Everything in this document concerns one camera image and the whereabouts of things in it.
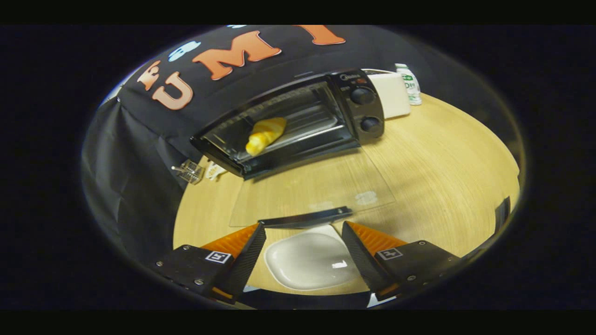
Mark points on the white bottle green label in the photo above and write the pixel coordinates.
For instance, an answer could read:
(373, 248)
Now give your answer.
(410, 86)

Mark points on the white plate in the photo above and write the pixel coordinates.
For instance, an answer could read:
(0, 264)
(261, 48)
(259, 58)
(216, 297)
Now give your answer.
(307, 260)

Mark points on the small white printed tag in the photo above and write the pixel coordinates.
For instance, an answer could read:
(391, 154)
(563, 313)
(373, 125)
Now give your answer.
(215, 171)

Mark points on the white rectangular box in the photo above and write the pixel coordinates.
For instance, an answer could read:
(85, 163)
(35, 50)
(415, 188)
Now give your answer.
(393, 95)

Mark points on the yellow croissant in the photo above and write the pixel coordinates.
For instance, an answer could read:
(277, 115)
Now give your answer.
(264, 135)

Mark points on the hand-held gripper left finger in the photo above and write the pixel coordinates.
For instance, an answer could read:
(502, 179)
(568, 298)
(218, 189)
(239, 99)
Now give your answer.
(247, 260)

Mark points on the black toaster oven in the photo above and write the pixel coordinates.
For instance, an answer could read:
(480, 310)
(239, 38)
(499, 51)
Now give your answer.
(368, 107)

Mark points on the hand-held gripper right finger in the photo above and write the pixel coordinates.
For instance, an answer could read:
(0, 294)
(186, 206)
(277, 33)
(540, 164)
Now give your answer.
(359, 258)

